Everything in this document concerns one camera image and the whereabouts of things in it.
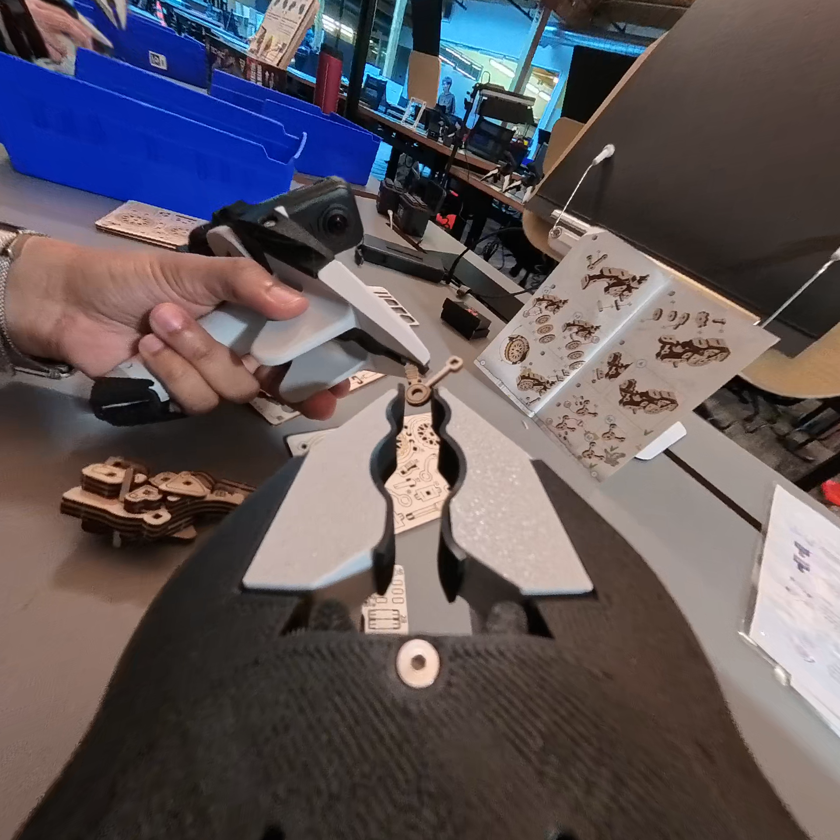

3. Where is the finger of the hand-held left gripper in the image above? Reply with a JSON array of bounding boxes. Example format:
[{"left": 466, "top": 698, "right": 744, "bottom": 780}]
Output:
[
  {"left": 298, "top": 258, "right": 432, "bottom": 370},
  {"left": 249, "top": 303, "right": 427, "bottom": 404}
]

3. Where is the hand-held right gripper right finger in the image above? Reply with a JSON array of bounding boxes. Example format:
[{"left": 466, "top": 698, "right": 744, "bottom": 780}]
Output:
[{"left": 430, "top": 387, "right": 597, "bottom": 603}]

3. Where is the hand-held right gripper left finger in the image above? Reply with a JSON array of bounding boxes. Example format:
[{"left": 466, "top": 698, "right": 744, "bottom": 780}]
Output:
[{"left": 241, "top": 387, "right": 404, "bottom": 595}]

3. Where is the small wooden key-shaped piece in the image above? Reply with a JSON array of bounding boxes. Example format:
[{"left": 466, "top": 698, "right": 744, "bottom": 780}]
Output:
[{"left": 406, "top": 356, "right": 464, "bottom": 404}]

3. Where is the partly assembled wooden model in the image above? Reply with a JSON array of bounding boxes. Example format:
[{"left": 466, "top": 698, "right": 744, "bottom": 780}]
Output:
[{"left": 60, "top": 456, "right": 257, "bottom": 549}]

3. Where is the grey desk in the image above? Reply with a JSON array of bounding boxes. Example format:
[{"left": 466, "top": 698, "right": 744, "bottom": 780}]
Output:
[{"left": 0, "top": 144, "right": 840, "bottom": 840}]

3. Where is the person's left hand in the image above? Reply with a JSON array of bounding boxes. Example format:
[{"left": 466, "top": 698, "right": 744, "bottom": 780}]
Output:
[{"left": 3, "top": 236, "right": 352, "bottom": 421}]

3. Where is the black flat box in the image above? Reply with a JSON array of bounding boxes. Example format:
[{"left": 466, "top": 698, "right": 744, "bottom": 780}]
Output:
[{"left": 357, "top": 233, "right": 448, "bottom": 284}]

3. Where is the wooden sheet with slot cutouts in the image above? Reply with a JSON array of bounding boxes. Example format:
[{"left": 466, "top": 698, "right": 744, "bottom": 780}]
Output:
[{"left": 248, "top": 369, "right": 388, "bottom": 426}]

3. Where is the blue plastic bin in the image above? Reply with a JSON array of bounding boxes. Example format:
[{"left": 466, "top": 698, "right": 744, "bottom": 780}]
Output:
[
  {"left": 72, "top": 0, "right": 211, "bottom": 89},
  {"left": 210, "top": 69, "right": 383, "bottom": 188},
  {"left": 0, "top": 51, "right": 298, "bottom": 222},
  {"left": 74, "top": 47, "right": 309, "bottom": 165}
]

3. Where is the small black device red light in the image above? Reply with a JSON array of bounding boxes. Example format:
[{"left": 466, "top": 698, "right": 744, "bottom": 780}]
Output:
[{"left": 441, "top": 297, "right": 492, "bottom": 340}]

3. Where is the wooden sheet with wheel cutouts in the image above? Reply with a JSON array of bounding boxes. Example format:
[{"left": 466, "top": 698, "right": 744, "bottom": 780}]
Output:
[{"left": 285, "top": 412, "right": 460, "bottom": 536}]

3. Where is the small wooden comb-cut piece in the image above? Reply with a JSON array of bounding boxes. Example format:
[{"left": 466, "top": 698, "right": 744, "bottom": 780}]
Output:
[{"left": 361, "top": 567, "right": 412, "bottom": 635}]

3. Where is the background wooden table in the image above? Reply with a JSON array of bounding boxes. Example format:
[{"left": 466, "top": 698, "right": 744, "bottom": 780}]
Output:
[{"left": 354, "top": 101, "right": 546, "bottom": 214}]

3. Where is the wooden laser-cut parts sheet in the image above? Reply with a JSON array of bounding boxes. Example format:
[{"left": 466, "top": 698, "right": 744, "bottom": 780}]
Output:
[{"left": 95, "top": 200, "right": 211, "bottom": 252}]

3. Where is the white sheet stand base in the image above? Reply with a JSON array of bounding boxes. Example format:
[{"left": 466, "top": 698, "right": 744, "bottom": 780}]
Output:
[{"left": 635, "top": 422, "right": 687, "bottom": 462}]

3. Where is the tan puzzle kit card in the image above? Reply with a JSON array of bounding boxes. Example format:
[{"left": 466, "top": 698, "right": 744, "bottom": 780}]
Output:
[{"left": 248, "top": 0, "right": 322, "bottom": 70}]

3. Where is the assembly instruction sheet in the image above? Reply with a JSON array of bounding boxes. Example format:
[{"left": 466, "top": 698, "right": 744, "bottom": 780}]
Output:
[{"left": 474, "top": 231, "right": 781, "bottom": 483}]

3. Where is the thin metal rod white tip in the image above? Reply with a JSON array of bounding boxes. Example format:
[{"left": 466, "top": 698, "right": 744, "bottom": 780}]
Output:
[
  {"left": 763, "top": 249, "right": 840, "bottom": 326},
  {"left": 553, "top": 144, "right": 616, "bottom": 234}
]

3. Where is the silver metal wristwatch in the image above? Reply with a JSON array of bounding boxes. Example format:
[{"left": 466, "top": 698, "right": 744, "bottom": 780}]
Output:
[{"left": 0, "top": 226, "right": 73, "bottom": 380}]

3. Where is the clear acrylic sign holder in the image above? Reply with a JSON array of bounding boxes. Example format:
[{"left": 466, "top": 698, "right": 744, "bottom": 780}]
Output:
[{"left": 740, "top": 484, "right": 840, "bottom": 723}]

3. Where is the black angled board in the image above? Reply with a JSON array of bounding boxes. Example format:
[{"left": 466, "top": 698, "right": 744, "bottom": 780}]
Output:
[{"left": 525, "top": 0, "right": 840, "bottom": 342}]

